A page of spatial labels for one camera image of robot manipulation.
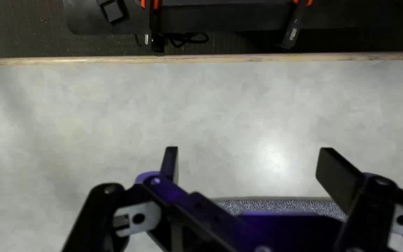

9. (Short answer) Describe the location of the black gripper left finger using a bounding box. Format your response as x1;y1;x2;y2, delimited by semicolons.
61;145;241;252

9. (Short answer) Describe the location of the orange-handled black bar clamp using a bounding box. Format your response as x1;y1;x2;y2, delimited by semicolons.
138;0;168;53
280;0;315;51

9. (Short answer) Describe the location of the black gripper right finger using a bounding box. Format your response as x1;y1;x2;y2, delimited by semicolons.
315;145;403;252

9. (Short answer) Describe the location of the small black box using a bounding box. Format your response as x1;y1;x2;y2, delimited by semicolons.
96;0;131;25

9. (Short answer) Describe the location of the thin black floor cable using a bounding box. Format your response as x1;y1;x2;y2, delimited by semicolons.
164;30;212;49

